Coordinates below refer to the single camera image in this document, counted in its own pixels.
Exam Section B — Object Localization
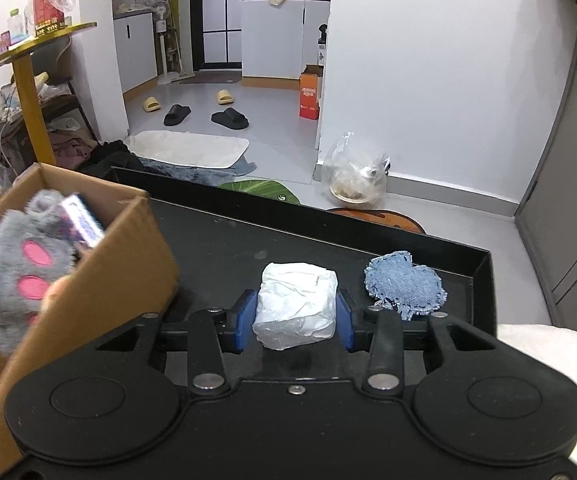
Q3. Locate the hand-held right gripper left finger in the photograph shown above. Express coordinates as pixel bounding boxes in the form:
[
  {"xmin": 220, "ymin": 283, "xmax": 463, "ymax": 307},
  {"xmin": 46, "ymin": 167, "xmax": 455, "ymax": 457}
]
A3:
[{"xmin": 93, "ymin": 289, "xmax": 259, "ymax": 396}]

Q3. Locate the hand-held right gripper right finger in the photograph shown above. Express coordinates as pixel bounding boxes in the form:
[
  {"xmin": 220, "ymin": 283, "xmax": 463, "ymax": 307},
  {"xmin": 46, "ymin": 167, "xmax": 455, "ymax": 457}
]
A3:
[{"xmin": 335, "ymin": 290, "xmax": 503, "ymax": 395}]

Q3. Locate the grey plush paw glove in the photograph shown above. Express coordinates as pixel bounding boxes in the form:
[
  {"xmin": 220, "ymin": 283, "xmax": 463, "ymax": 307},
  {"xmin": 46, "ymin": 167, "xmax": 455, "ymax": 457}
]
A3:
[{"xmin": 0, "ymin": 189, "xmax": 77, "ymax": 357}]

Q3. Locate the white tissue packet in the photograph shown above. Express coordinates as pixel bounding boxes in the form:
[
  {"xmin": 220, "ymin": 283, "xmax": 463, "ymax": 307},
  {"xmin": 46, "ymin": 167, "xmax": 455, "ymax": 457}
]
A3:
[{"xmin": 252, "ymin": 261, "xmax": 339, "ymax": 350}]

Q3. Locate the black tray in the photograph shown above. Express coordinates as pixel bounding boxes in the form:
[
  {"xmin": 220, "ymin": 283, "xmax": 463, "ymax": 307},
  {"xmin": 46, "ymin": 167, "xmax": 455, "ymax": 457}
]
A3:
[{"xmin": 111, "ymin": 166, "xmax": 498, "ymax": 361}]

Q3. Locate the blue tissue pack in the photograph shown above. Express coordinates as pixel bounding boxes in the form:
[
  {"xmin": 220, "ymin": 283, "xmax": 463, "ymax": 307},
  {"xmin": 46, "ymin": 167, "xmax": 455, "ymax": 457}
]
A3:
[{"xmin": 61, "ymin": 194, "xmax": 106, "ymax": 249}]

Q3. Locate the brown cardboard box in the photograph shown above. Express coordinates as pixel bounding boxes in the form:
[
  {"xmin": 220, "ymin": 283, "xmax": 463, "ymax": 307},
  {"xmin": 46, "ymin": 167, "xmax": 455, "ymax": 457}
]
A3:
[{"xmin": 0, "ymin": 162, "xmax": 180, "ymax": 476}]

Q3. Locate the blue denim heart patch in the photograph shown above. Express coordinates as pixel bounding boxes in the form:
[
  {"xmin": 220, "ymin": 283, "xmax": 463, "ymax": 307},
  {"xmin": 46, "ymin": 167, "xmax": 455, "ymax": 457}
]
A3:
[{"xmin": 365, "ymin": 251, "xmax": 447, "ymax": 322}]

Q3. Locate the brown round mat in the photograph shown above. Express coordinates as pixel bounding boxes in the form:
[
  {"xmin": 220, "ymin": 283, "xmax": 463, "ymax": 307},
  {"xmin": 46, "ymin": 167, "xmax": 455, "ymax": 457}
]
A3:
[{"xmin": 326, "ymin": 206, "xmax": 427, "ymax": 235}]

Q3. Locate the green leaf mat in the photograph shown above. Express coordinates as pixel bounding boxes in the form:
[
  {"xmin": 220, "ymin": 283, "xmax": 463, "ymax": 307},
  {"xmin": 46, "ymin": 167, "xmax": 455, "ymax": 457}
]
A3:
[{"xmin": 218, "ymin": 177, "xmax": 302, "ymax": 206}]

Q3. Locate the clear plastic bag with bowl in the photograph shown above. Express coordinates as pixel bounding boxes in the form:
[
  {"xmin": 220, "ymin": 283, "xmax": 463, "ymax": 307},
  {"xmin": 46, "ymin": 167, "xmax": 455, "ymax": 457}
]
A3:
[{"xmin": 322, "ymin": 131, "xmax": 392, "ymax": 206}]

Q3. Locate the white floor mat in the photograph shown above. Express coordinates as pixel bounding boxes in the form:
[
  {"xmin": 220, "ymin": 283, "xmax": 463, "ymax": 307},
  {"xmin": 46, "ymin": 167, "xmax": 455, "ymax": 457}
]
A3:
[{"xmin": 128, "ymin": 130, "xmax": 250, "ymax": 170}]

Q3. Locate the black clothes pile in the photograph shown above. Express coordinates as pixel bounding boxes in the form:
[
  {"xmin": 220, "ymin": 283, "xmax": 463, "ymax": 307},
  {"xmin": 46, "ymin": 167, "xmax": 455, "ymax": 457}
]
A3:
[{"xmin": 81, "ymin": 140, "xmax": 170, "ymax": 179}]

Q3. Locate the round gold table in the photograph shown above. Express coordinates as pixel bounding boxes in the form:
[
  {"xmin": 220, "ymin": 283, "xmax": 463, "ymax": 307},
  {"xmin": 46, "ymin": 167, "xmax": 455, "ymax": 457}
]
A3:
[{"xmin": 0, "ymin": 22, "xmax": 98, "ymax": 167}]

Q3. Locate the black slipper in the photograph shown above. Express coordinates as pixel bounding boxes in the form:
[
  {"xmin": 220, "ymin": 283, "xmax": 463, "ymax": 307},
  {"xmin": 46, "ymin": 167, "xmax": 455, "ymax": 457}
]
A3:
[
  {"xmin": 163, "ymin": 104, "xmax": 192, "ymax": 127},
  {"xmin": 211, "ymin": 108, "xmax": 250, "ymax": 130}
]

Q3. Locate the orange cardboard box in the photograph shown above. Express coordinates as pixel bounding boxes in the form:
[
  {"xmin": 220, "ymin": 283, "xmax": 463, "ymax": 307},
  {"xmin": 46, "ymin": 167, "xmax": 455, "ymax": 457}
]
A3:
[{"xmin": 299, "ymin": 65, "xmax": 324, "ymax": 120}]

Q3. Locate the green capped plastic bottle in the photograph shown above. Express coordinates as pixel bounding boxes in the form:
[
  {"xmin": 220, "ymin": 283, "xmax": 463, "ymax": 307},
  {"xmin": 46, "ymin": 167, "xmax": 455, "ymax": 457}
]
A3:
[{"xmin": 8, "ymin": 8, "xmax": 27, "ymax": 46}]

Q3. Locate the grey door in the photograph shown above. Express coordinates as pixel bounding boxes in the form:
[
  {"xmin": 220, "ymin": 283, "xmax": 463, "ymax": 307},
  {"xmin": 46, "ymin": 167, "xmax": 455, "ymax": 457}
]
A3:
[{"xmin": 513, "ymin": 7, "xmax": 577, "ymax": 335}]

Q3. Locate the red box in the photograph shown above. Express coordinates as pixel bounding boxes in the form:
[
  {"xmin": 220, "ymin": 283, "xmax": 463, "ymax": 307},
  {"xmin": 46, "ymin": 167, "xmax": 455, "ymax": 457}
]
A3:
[{"xmin": 32, "ymin": 0, "xmax": 67, "ymax": 39}]

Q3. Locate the small white cabinet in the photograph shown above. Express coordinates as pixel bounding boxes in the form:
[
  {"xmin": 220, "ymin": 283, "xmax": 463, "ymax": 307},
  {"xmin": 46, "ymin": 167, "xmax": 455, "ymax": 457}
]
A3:
[{"xmin": 113, "ymin": 7, "xmax": 159, "ymax": 94}]

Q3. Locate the white kitchen cabinet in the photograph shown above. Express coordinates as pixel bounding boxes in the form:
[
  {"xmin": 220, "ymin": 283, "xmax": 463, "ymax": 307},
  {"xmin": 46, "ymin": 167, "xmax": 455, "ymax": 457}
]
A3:
[{"xmin": 240, "ymin": 0, "xmax": 332, "ymax": 87}]

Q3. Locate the white standing fan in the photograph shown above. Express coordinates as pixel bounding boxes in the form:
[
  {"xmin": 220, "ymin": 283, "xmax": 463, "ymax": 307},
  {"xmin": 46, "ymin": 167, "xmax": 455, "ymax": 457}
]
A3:
[{"xmin": 152, "ymin": 2, "xmax": 182, "ymax": 86}]

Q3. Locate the black framed glass door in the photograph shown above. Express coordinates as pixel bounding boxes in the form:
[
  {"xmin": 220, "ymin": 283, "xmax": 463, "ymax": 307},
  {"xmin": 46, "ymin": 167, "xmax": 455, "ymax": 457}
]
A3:
[{"xmin": 188, "ymin": 0, "xmax": 244, "ymax": 72}]

